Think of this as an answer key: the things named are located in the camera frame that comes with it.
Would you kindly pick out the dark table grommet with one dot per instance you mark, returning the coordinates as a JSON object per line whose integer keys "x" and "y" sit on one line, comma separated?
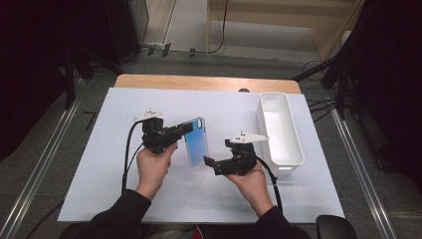
{"x": 244, "y": 90}

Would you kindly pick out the white table board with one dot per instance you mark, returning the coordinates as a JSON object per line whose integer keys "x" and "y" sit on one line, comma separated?
{"x": 215, "y": 109}

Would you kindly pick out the white power strip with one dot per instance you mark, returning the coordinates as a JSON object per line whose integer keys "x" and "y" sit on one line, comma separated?
{"x": 156, "y": 46}

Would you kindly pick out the person's left hand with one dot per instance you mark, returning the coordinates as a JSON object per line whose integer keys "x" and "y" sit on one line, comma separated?
{"x": 154, "y": 169}

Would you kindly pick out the metal floor rail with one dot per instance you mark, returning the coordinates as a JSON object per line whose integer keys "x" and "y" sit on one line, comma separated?
{"x": 38, "y": 174}
{"x": 362, "y": 172}

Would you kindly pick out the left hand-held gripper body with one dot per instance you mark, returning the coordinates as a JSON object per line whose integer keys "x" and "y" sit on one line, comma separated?
{"x": 159, "y": 137}

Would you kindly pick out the person's right hand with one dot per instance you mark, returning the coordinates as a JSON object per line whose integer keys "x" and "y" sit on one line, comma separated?
{"x": 253, "y": 189}

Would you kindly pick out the black cabinet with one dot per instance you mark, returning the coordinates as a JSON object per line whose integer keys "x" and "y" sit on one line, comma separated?
{"x": 122, "y": 26}

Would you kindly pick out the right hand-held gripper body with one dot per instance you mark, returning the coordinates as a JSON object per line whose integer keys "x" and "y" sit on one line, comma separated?
{"x": 242, "y": 162}

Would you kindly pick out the translucent iridescent phone case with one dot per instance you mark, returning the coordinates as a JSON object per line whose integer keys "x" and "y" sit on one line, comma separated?
{"x": 197, "y": 146}

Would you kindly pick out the black curtain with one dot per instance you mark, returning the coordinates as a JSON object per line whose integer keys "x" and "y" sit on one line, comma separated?
{"x": 26, "y": 66}
{"x": 391, "y": 66}

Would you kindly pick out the wooden table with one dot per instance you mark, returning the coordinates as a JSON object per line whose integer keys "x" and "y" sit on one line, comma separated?
{"x": 199, "y": 82}

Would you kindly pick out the white plastic storage bin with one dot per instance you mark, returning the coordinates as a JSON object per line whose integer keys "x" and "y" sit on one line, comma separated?
{"x": 282, "y": 132}

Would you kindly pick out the black stand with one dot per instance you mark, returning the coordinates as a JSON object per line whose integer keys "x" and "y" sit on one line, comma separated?
{"x": 341, "y": 89}
{"x": 69, "y": 86}

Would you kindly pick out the black chair armrest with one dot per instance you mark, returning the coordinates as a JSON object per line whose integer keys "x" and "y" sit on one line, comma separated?
{"x": 335, "y": 227}

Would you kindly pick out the wooden shelf unit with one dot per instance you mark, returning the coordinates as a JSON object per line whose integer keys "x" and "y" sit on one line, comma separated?
{"x": 265, "y": 20}

